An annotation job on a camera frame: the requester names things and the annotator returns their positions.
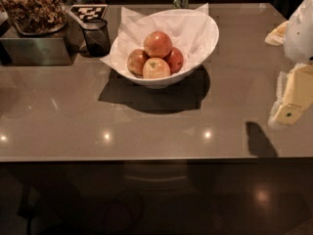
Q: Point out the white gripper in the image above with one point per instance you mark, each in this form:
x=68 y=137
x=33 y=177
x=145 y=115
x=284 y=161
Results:
x=299 y=36

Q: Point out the black white marker tag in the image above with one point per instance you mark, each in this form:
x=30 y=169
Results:
x=89 y=12

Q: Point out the front yellow-red apple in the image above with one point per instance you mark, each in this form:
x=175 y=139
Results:
x=155 y=68

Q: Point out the red apple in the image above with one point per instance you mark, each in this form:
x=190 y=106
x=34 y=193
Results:
x=136 y=61
x=157 y=44
x=175 y=60

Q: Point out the glass jar of snacks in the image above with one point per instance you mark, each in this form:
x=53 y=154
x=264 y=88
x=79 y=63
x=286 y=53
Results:
x=36 y=17

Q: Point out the white slanted bowl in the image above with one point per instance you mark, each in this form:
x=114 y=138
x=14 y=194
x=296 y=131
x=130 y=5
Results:
x=195 y=54

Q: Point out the black mesh cup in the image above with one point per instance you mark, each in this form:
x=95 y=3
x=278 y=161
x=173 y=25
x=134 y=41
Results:
x=96 y=37

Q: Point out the steel counter box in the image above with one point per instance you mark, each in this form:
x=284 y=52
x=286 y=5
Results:
x=57 y=49

